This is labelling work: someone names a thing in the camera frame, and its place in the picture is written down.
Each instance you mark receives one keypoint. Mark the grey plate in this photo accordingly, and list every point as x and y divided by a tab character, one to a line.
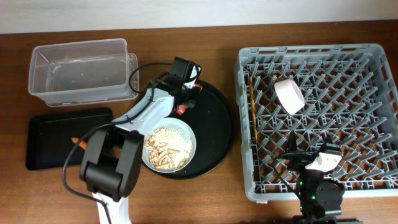
170	123

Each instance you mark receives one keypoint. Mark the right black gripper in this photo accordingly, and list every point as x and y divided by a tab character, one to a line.
300	160

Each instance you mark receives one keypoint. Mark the wooden chopstick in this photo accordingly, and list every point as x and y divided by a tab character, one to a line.
251	89
253	106

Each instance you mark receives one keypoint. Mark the red snack wrapper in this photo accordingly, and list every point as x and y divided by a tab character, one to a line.
181	109

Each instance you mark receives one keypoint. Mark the grey dishwasher rack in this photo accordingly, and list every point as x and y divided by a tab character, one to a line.
350	96

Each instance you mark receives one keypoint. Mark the orange carrot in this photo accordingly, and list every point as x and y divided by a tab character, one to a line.
82	144

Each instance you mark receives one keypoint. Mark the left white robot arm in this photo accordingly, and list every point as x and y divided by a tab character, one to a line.
112	160

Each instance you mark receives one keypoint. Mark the black rectangular tray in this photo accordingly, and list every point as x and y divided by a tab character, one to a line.
50	135

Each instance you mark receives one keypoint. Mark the clear plastic bin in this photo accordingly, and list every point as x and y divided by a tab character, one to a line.
79	73

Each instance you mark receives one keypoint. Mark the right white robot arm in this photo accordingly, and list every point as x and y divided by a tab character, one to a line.
320	198

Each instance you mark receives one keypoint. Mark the rice and food scraps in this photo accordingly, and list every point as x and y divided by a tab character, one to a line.
168	149

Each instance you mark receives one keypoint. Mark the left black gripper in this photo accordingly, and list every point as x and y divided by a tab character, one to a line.
194	99

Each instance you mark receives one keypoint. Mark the round black serving tray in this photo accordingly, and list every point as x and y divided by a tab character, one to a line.
212	123

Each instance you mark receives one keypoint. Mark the pink bowl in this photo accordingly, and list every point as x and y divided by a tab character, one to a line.
290	96

